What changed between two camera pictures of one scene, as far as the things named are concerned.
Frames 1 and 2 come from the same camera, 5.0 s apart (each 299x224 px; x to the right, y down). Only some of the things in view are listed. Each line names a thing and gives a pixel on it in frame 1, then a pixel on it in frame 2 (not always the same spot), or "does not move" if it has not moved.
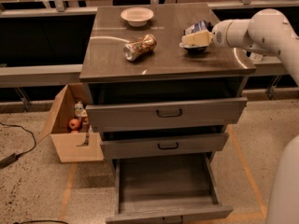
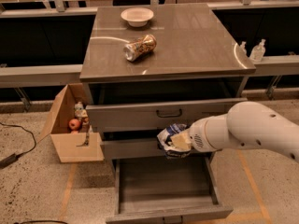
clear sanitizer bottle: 254,56 does not move
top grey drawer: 153,115 does not move
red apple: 74,124 does not move
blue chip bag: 200,26 -> 164,141
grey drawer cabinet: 162,97 does not move
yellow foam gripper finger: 200,38 -> 182,142
